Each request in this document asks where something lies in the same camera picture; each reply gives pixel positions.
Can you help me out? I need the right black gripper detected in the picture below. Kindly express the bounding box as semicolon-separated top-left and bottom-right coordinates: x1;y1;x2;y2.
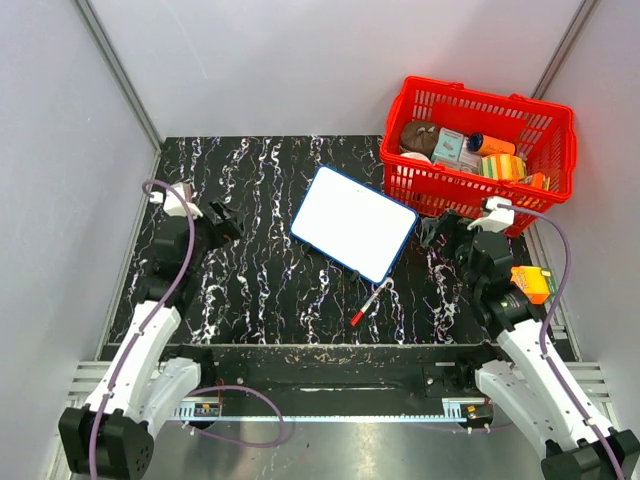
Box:
420;209;482;294

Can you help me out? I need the blue framed whiteboard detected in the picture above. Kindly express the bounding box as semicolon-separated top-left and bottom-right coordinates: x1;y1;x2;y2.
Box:
291;166;419;284

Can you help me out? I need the red capped whiteboard marker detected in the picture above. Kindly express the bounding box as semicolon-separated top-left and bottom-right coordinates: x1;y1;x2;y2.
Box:
350;277;393;327

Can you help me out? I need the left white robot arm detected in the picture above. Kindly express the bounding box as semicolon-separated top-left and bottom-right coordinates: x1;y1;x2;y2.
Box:
58;201;244;479

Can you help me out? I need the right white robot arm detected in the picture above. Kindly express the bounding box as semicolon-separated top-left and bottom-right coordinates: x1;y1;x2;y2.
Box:
420;205;639;479

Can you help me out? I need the white round lid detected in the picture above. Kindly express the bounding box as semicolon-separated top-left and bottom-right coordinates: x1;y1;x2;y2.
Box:
401;152;431;164

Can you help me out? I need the pale pink box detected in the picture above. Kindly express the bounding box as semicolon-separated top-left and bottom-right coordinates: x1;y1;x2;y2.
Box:
458;137;482;174

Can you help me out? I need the red plastic shopping basket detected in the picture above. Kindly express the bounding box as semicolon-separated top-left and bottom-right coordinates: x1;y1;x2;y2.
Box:
380;76;577;218

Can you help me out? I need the teal small box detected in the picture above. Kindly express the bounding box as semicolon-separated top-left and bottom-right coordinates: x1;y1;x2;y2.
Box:
431;127;465;164

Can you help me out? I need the brown round bun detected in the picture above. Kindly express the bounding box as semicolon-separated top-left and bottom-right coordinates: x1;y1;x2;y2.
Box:
399;120;440;157

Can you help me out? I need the yellow green sponge pack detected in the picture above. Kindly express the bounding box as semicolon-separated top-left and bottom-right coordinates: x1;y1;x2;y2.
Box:
479;153;527;181

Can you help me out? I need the orange tube blue cap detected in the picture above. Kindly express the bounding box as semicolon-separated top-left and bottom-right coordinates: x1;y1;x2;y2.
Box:
468;132;516;156

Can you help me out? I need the orange snack box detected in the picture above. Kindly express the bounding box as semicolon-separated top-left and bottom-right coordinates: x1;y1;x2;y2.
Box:
516;172;550;190

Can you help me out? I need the orange juice carton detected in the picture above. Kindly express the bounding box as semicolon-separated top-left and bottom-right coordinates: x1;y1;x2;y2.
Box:
511;266;555;305

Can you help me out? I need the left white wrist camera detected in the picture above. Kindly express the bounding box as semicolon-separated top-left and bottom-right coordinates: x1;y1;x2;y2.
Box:
150;182;204;219

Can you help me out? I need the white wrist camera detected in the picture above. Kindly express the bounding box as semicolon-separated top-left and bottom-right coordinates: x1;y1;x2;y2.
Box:
150;182;204;219
467;196;515;233

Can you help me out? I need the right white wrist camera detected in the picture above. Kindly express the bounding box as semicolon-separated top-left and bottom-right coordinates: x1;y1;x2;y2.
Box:
467;196;515;233

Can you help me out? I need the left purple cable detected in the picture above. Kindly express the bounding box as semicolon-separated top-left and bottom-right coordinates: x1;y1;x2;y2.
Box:
87;179;287;480

